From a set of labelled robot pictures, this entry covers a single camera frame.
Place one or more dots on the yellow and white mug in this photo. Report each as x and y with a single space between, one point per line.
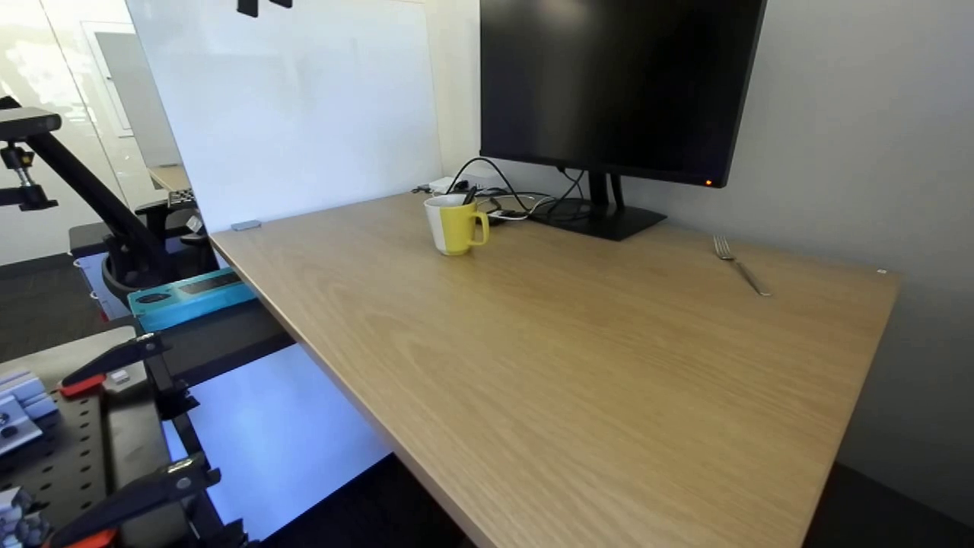
459 234

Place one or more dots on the white power strip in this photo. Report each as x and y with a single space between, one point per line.
443 186

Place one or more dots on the black monitor stand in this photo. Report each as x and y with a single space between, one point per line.
602 217

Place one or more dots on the black computer monitor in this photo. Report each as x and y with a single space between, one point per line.
609 80

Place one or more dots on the white partition panel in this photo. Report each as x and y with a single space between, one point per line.
293 110

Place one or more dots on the white cabinet panel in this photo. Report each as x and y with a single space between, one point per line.
284 436

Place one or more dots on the blue plastic tray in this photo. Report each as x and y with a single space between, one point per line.
191 300

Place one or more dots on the grey perforated board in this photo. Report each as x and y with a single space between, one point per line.
71 467

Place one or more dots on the small blue white boxes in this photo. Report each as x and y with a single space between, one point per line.
24 407

